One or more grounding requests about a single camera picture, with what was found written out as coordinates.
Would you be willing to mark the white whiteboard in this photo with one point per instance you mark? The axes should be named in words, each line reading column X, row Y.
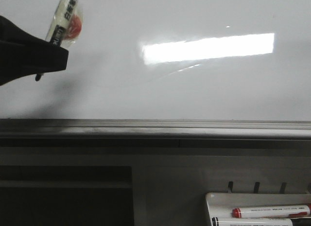
column 174, row 69

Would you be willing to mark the red capped marker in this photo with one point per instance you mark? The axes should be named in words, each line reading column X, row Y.
column 284, row 211

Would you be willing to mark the white black whiteboard marker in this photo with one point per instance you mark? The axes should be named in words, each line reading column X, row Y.
column 66, row 24

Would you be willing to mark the black capped marker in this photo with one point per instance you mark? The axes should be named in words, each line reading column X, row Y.
column 216, row 221

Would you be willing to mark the white marker tray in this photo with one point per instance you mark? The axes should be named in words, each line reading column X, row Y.
column 221, row 204

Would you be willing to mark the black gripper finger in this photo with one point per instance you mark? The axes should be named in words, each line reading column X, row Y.
column 22, row 54

